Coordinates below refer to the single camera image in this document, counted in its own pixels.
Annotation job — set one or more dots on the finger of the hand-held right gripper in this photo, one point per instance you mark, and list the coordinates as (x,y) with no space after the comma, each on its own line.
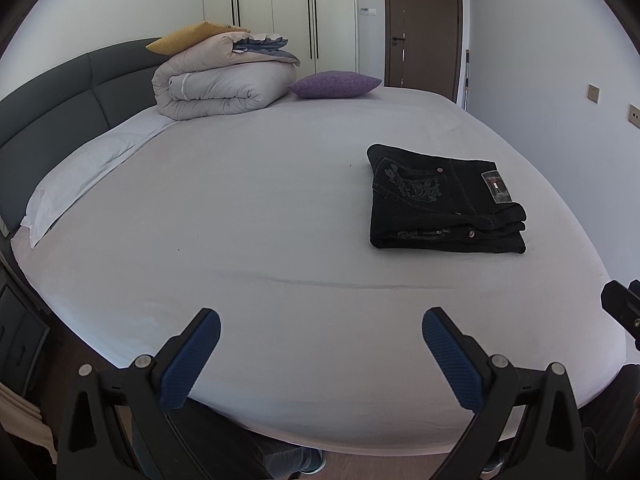
(620,305)

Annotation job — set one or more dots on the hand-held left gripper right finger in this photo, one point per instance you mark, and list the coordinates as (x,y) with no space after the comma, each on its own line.
(450,360)

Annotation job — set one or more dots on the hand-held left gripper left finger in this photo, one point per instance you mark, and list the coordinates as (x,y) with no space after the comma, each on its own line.
(192,360)

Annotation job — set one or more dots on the black pants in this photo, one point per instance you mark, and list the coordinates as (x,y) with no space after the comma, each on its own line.
(425,210)

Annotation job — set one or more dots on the person's right shoe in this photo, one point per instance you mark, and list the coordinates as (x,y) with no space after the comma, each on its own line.
(494,462)

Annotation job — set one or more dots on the person's shoe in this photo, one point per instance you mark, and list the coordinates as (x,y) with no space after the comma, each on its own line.
(494,462)
(305,461)

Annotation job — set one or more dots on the bed with white sheet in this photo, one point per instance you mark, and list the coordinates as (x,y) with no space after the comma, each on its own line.
(250,235)

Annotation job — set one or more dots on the person's left shoe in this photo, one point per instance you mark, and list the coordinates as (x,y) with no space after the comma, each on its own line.
(305,461)

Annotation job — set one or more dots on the dark nightstand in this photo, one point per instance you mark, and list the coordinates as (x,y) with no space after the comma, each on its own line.
(20,330)

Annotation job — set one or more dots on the beige cloth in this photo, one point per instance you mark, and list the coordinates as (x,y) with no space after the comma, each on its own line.
(20,420)

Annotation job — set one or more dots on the flat white pillow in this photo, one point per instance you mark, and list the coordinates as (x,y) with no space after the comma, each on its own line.
(75,175)

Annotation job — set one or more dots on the folded beige duvet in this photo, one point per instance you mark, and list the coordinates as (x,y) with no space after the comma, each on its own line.
(220,85)

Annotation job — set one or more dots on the grey padded headboard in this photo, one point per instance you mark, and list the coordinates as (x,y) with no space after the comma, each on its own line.
(50,105)

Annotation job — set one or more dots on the purple pillow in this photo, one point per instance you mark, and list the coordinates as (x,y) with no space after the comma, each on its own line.
(330,85)

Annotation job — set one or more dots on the yellow pillow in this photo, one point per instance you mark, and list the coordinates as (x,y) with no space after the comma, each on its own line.
(185,37)

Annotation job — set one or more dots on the brown door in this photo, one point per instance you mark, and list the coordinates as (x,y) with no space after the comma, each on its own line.
(430,35)

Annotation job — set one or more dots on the cream wardrobe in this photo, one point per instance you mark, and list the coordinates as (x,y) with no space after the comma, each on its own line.
(290,10)

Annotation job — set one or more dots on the beige wall socket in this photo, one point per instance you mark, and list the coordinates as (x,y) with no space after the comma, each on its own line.
(594,93)
(634,116)

